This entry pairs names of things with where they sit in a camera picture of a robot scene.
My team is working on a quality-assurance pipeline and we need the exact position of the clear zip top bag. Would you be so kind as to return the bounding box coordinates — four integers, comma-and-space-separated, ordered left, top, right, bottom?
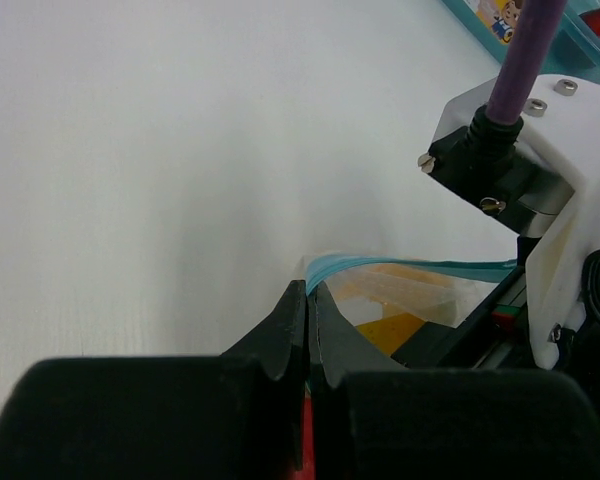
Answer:
298, 253, 517, 329

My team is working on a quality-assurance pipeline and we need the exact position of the yellow green fake mango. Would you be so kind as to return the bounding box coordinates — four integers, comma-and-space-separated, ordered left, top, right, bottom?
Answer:
356, 313, 425, 356

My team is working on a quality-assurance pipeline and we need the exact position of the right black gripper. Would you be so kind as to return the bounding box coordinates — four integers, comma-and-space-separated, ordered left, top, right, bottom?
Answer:
391, 249, 600, 395

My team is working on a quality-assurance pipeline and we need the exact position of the red fake tomato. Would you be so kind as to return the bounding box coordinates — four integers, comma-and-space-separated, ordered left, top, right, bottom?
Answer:
295, 387, 316, 480

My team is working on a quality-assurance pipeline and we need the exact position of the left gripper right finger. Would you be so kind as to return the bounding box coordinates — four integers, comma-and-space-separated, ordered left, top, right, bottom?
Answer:
307, 286, 600, 479

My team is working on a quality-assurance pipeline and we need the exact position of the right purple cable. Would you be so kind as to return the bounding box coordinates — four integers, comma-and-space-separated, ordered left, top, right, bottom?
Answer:
484, 0, 569, 126

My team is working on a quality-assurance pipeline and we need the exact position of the teal plastic bin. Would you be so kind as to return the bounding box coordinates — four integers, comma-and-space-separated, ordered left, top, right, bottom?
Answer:
444, 0, 600, 84

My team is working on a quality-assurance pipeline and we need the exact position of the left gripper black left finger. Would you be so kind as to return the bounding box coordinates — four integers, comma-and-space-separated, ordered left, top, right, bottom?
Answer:
0, 281, 306, 479

